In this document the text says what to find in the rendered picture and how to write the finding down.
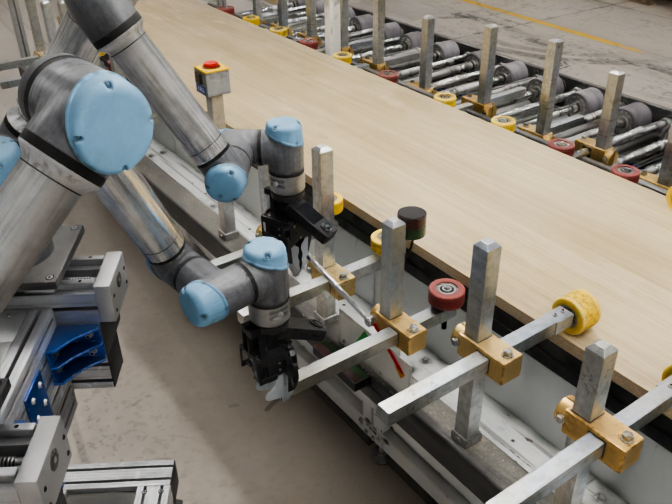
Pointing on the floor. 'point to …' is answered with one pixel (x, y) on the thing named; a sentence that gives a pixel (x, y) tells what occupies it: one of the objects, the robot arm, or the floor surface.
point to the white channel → (332, 26)
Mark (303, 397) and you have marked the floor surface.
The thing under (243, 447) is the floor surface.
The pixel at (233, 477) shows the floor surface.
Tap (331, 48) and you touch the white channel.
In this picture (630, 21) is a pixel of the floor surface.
